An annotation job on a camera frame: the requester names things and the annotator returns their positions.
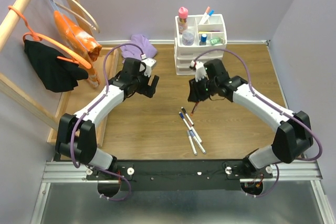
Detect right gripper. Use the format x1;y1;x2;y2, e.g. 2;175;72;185
187;74;218;103

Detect red gel pen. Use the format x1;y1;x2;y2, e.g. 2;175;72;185
190;102;198;116

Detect black cap whiteboard marker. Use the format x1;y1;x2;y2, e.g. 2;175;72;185
181;107;194;126

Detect blue cap whiteboard marker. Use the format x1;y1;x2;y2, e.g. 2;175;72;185
179;112;192;131

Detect brown cap white marker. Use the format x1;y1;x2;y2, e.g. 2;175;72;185
190;126;206;154

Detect grey tip acrylic marker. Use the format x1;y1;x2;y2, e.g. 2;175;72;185
186;130;197;156

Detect white plastic drawer organizer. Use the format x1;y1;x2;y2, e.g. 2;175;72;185
174;14;227;76

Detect grey blue cap glue bottle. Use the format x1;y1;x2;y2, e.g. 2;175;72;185
199;34;207;46

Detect clear round jar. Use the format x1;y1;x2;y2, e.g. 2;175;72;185
182;29;195;46

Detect light blue acrylic marker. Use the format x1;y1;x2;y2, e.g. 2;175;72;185
201;10;214;24

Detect pink cap crayon bottle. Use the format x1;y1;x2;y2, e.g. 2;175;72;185
178;7;188;34

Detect pink cap white marker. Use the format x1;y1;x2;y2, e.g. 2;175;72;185
198;6;210;25

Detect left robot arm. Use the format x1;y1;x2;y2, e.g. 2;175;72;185
55;58;159;179

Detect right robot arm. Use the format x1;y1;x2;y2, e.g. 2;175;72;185
187;59;313;178

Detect purple cloth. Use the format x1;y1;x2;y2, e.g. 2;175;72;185
121;34;157;60

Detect orange white garment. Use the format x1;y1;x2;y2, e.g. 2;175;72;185
54;10;102;88

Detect wooden hanger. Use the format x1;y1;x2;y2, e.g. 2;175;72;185
55;0;100;33

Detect black garment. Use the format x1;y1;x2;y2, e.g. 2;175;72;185
24;40;89;93

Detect orange hanger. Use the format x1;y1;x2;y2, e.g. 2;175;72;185
8;5;92;71

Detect wooden clothes rack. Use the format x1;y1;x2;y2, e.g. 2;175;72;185
0;0;95;141

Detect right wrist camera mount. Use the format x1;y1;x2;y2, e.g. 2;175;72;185
190;60;207;82

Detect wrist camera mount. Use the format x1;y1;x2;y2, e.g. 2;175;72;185
190;60;207;82
140;54;157;77

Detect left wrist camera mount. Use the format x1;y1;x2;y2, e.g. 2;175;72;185
140;54;157;77

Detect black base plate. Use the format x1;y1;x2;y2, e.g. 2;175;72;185
86;158;275;192

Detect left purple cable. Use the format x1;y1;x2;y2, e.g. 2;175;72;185
70;42;146;201

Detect aluminium rail frame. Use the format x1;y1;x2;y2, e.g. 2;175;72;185
32;161;335;223

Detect blue wire hanger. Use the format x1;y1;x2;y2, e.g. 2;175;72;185
49;0;87;49

